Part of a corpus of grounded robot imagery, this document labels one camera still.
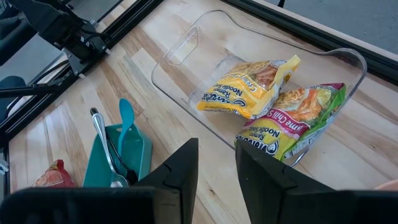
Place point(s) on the clear plastic container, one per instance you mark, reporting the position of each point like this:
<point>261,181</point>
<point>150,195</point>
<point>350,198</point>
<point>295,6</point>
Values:
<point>217,34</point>

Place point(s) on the black plastic spoon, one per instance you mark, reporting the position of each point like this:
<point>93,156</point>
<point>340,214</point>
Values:
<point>130,174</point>

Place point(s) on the teal plastic bin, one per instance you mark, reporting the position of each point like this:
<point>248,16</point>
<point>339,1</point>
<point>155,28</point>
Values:
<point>141,152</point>

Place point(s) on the black aluminium table frame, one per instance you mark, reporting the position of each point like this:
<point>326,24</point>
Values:
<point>311,34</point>

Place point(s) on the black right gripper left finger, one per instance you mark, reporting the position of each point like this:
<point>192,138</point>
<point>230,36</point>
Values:
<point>124,205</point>

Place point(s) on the green edged ramen packet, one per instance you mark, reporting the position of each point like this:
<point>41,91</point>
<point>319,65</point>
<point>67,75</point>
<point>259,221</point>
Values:
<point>289,124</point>

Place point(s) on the teal plastic spoon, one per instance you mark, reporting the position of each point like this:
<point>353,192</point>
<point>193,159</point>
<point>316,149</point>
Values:
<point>126,115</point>

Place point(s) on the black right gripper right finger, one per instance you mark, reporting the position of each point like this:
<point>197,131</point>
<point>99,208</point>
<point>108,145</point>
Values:
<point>295,202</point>

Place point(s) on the silver metal spoon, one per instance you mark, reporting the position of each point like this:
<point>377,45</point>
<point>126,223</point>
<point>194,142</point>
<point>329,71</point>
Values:
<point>102,137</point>

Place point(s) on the orange bowl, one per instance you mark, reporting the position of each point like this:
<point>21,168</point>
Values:
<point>388,186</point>

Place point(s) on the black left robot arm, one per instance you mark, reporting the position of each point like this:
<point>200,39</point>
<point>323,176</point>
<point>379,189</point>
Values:
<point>53,25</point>

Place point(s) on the red yellow ramen packet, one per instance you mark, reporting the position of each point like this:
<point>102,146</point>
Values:
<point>54,177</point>

